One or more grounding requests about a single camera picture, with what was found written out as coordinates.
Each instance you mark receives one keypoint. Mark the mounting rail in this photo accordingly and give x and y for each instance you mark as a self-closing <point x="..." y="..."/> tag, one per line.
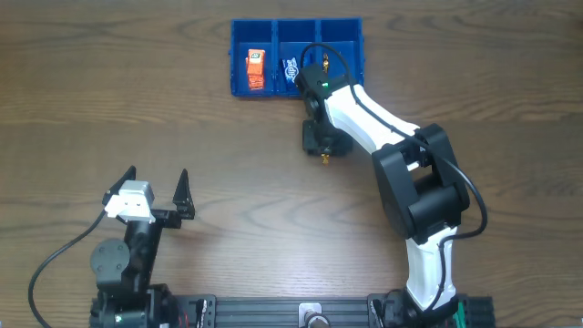
<point x="255" y="312"/>

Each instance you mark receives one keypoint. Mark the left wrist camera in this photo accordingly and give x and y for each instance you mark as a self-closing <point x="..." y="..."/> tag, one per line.
<point x="129" y="202"/>

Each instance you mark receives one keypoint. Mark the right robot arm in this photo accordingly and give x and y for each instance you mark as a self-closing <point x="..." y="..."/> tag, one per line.
<point x="364" y="118"/>

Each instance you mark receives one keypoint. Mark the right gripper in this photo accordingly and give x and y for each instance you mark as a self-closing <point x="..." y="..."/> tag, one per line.
<point x="314" y="143"/>

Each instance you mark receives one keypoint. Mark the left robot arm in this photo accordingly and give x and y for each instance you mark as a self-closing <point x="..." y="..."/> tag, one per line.
<point x="136" y="259"/>

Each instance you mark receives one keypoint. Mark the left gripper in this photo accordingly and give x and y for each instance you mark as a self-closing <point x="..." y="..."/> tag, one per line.
<point x="166" y="218"/>

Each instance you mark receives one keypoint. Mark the orange candy box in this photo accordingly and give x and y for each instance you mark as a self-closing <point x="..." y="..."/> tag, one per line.
<point x="256" y="83"/>
<point x="256" y="61"/>

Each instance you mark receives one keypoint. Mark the blue tray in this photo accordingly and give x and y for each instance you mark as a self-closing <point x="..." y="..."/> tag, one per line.
<point x="255" y="32"/>

